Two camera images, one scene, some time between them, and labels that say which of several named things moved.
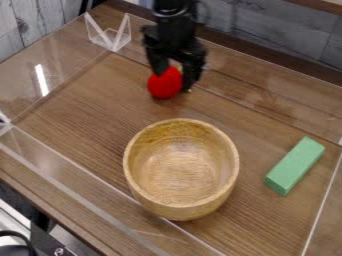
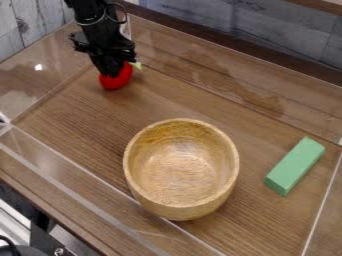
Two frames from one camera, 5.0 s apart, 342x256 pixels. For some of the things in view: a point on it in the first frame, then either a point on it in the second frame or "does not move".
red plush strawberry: [166, 86] → [117, 82]
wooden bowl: [181, 163] does not move
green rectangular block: [295, 166] does not move
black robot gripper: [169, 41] → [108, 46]
